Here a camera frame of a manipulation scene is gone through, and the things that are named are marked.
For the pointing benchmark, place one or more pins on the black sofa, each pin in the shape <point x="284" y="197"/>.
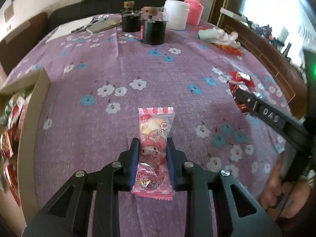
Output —
<point x="90" y="8"/>

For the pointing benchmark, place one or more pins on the black cylinder container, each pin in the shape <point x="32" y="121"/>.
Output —
<point x="130" y="18"/>
<point x="152" y="31"/>

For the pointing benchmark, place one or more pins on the white plastic jar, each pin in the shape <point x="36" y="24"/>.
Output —
<point x="175" y="14"/>

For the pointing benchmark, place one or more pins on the black cylinder container front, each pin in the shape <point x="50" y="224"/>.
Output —
<point x="152" y="31"/>

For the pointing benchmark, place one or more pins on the white red snack packet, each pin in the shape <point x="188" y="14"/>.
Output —
<point x="16" y="111"/>

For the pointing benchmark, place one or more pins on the person right hand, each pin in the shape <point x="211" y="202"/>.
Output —
<point x="275" y="188"/>

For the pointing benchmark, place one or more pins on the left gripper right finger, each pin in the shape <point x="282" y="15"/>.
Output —
<point x="217" y="203"/>

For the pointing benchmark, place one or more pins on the white paper sheet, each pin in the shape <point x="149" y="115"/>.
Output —
<point x="69" y="28"/>

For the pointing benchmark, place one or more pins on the large red gold snack bag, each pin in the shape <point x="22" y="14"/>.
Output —
<point x="6" y="144"/>

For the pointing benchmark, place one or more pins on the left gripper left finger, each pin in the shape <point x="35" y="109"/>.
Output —
<point x="88" y="194"/>

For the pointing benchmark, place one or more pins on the brown armchair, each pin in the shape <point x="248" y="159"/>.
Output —
<point x="18" y="43"/>

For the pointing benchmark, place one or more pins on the cardboard box tray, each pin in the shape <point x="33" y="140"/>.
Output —
<point x="18" y="197"/>

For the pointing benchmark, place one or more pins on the wooden window cabinet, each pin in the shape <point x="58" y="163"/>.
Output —
<point x="276" y="32"/>

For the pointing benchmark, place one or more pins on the white crumpled cloth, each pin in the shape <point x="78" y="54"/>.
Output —
<point x="219" y="36"/>

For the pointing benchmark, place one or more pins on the pink cartoon snack packet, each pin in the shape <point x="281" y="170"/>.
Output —
<point x="152" y="177"/>

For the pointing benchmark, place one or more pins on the red packet under cloth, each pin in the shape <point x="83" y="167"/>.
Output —
<point x="229" y="49"/>

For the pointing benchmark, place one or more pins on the dark red snack bag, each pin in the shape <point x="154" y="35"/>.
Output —
<point x="243" y="98"/>

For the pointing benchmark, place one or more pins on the purple floral tablecloth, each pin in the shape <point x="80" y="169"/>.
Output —
<point x="99" y="81"/>

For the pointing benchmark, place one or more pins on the small red candy packet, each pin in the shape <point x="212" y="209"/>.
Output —
<point x="239" y="76"/>

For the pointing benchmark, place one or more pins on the black cylinder container back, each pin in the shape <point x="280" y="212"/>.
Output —
<point x="130" y="18"/>

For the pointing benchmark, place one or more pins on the pink sleeved bottle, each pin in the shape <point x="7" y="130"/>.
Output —
<point x="195" y="11"/>

